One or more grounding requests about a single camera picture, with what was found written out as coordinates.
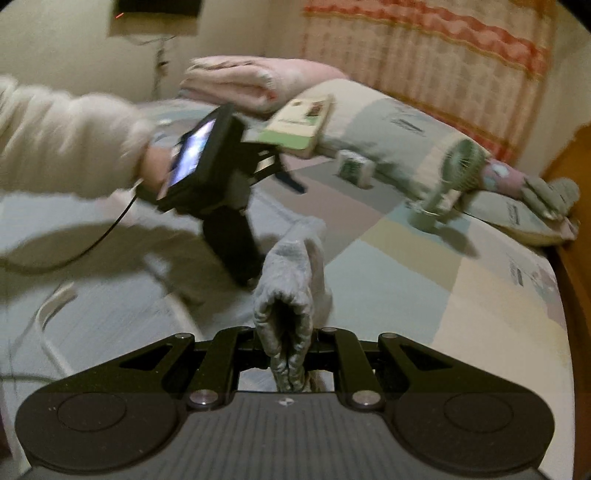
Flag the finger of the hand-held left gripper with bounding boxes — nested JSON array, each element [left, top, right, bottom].
[[272, 166, 306, 195]]

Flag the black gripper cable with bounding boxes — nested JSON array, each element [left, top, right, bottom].
[[0, 191, 139, 271]]

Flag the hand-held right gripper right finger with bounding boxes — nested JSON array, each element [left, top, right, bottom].
[[314, 325, 515, 411]]

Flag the small green handheld fan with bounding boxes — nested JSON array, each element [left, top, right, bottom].
[[411, 138, 485, 234]]

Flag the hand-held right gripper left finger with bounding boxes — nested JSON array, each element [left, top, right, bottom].
[[65, 325, 256, 411]]

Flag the wooden headboard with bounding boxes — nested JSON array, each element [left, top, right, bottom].
[[540, 124, 591, 416]]

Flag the person's left forearm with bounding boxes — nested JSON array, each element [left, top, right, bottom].
[[0, 76, 178, 201]]

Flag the small tissue pack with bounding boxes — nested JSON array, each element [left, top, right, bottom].
[[337, 150, 375, 188]]

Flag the folded pink quilt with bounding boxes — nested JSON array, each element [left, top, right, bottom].
[[178, 55, 347, 116]]

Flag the patchwork pillow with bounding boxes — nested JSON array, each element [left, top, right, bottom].
[[462, 189, 580, 246], [277, 78, 490, 208]]

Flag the pink printed cloth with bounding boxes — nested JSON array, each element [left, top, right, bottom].
[[482, 157, 527, 192]]

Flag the green and white book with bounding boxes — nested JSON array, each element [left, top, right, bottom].
[[256, 95, 335, 158]]

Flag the black wall television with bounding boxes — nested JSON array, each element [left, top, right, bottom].
[[113, 0, 204, 21]]

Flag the grey sweatpants with white drawstring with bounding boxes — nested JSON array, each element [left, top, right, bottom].
[[0, 189, 334, 393]]

